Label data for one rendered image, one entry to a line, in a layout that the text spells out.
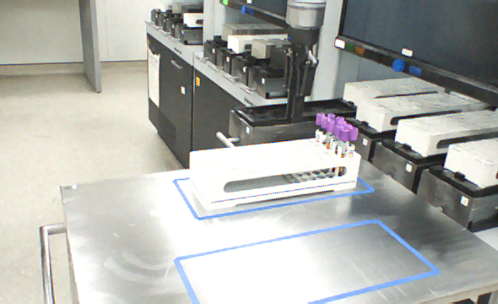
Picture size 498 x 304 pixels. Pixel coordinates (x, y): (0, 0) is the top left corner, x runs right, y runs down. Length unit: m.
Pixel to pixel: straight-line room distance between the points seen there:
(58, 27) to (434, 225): 4.11
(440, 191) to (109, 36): 3.97
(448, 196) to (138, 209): 0.61
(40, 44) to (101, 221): 3.94
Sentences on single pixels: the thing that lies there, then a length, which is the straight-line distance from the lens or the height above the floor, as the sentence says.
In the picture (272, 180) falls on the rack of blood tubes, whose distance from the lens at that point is 0.91.
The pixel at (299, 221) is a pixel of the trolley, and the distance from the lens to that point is 0.80.
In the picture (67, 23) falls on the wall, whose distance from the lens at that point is 4.66.
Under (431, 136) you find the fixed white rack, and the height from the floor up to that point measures 0.86.
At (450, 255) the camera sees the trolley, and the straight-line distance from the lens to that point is 0.80.
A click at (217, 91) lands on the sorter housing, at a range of 2.06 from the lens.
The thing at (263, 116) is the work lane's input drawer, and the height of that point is 0.80.
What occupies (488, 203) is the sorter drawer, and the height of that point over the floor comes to 0.79.
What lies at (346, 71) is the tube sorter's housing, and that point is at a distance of 1.49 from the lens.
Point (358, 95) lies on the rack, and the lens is 1.41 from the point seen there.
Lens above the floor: 1.23
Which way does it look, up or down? 24 degrees down
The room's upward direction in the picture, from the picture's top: 4 degrees clockwise
